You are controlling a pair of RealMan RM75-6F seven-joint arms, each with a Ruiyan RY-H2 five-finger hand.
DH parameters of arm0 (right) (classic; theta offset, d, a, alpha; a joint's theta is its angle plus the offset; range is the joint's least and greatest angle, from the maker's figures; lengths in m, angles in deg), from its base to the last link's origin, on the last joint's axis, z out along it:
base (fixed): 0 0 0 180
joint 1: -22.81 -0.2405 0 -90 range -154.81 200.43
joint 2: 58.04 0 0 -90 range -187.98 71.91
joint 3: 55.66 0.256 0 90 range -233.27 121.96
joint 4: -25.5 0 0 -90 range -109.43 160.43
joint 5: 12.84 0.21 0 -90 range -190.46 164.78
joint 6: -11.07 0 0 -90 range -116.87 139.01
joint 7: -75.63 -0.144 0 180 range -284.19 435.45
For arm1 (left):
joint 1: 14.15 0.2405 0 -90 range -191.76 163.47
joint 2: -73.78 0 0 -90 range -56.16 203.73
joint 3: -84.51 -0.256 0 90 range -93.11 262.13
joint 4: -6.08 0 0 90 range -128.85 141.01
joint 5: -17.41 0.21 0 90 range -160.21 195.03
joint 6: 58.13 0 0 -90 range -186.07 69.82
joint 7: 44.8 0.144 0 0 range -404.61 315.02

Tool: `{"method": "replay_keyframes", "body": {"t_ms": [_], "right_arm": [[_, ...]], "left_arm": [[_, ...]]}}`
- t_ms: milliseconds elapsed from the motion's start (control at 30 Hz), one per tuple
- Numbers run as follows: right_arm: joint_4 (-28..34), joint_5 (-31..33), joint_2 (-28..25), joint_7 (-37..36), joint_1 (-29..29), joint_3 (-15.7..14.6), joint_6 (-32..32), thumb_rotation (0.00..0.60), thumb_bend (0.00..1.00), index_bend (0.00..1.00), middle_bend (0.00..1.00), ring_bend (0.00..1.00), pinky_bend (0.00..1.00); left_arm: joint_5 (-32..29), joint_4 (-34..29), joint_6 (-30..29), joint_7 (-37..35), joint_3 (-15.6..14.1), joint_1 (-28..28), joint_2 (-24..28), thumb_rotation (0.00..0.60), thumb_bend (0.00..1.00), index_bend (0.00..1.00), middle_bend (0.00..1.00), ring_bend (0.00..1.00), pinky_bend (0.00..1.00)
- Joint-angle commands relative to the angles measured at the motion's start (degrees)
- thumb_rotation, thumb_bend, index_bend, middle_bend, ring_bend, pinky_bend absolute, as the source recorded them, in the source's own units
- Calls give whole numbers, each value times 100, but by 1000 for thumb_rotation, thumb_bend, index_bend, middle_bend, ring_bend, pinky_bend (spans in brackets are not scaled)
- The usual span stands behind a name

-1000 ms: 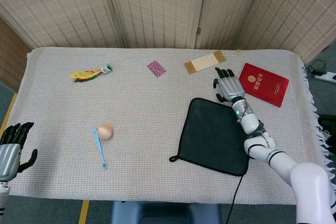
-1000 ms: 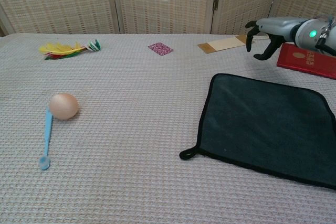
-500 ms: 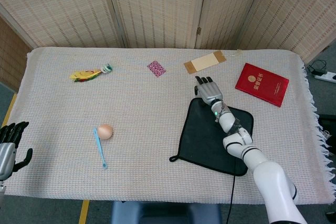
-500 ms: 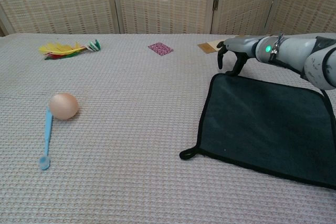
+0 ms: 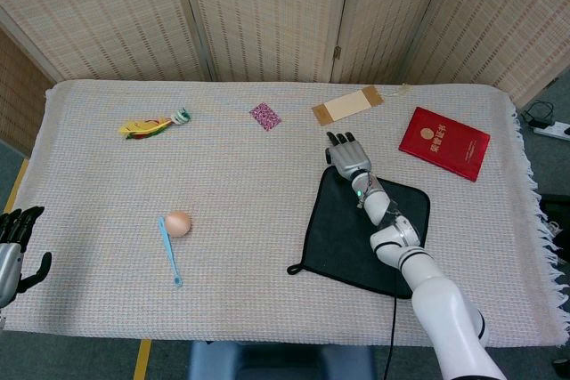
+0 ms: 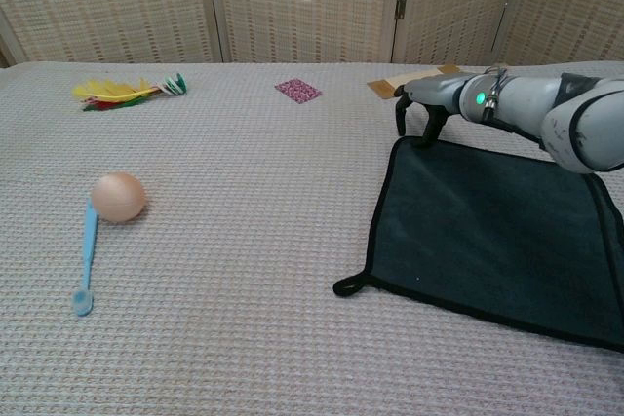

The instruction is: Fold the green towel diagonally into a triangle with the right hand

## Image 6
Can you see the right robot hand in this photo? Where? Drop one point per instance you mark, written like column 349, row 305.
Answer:
column 439, row 92

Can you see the dark green yellow cloth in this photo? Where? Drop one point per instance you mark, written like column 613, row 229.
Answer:
column 487, row 231

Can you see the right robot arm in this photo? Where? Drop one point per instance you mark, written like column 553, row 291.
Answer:
column 536, row 99

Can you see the woven folding screen panel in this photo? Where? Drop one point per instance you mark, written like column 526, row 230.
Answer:
column 307, row 2
column 453, row 2
column 570, row 2
column 107, row 2

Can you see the brass screen hinge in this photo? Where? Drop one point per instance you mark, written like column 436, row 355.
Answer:
column 401, row 8

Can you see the pink patterned card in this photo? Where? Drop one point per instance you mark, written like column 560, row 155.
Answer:
column 298, row 90

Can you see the grey waffle table cloth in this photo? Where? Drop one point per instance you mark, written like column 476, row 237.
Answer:
column 244, row 240

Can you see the colourful feather shuttlecock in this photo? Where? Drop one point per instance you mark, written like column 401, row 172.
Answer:
column 122, row 92

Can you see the brown egg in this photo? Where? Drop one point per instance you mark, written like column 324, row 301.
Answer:
column 118, row 197

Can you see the light blue spoon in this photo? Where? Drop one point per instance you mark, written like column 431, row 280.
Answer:
column 89, row 250

